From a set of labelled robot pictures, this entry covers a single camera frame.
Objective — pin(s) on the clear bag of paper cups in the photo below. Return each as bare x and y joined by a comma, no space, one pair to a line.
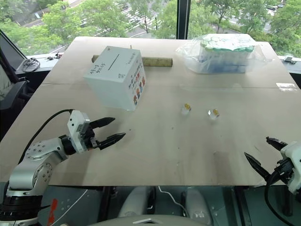
218,53

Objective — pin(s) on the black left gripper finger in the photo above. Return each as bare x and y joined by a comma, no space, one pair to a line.
112,139
102,121

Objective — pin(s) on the black window frame post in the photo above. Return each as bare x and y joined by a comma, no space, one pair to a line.
183,19

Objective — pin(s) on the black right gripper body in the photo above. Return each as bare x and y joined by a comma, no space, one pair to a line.
285,168

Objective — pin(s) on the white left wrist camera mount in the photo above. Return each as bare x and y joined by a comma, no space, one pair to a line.
76,130

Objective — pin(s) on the small dark clip on sill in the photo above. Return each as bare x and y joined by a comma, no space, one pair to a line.
57,55

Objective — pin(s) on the brown cardboard tube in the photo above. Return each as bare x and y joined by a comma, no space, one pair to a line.
156,61

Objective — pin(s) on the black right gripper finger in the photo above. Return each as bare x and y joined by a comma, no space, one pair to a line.
256,165
276,142

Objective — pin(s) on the black office chair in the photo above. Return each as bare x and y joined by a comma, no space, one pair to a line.
9,77

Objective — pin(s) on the small grey device on sill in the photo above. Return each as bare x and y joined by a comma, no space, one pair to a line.
289,59

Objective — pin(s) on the white robot leg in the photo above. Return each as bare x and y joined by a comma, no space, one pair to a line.
196,203
136,203

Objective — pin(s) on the clear bag with gold item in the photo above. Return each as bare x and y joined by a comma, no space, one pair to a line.
213,114
185,109

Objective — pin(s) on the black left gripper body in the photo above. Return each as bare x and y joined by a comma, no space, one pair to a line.
90,137

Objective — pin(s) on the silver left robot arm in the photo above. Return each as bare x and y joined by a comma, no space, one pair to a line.
35,162

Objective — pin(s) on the white cardboard box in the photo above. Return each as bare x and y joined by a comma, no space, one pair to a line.
117,76

